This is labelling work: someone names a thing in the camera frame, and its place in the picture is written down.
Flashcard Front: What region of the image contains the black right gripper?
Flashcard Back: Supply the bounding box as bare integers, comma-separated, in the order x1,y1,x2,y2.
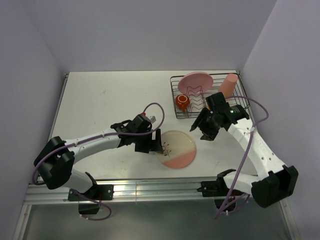
190,106,223,141

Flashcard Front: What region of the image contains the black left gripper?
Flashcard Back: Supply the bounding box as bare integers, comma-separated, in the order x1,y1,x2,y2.
133,128,163,154

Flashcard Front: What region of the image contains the cream and pink floral plate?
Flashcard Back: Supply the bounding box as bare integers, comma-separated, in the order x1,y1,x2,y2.
156,130,197,169

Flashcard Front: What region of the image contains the orange and black teacup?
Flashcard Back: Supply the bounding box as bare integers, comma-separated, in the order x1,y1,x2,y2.
174,94,190,113

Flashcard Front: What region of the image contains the pink plastic cup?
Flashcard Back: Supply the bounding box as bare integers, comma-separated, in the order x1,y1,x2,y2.
218,73,238,98

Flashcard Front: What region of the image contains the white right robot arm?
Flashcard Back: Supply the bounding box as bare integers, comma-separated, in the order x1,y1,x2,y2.
190,92,299,208

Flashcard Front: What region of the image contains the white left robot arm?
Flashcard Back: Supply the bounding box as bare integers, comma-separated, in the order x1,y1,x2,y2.
33,113,163,200

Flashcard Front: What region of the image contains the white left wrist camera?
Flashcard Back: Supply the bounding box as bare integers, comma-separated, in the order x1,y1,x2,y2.
141,112,156,124

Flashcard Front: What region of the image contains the black wire dish rack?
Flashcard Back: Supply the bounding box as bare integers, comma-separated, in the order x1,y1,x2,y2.
174,71,251,119

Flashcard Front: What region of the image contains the aluminium table rail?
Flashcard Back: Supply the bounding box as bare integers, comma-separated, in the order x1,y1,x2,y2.
23,177,216,205

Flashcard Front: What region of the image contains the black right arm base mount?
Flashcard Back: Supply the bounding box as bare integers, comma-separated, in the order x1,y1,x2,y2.
196,180,229,208

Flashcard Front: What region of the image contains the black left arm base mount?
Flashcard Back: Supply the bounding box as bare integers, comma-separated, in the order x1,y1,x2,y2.
67,184,114,216

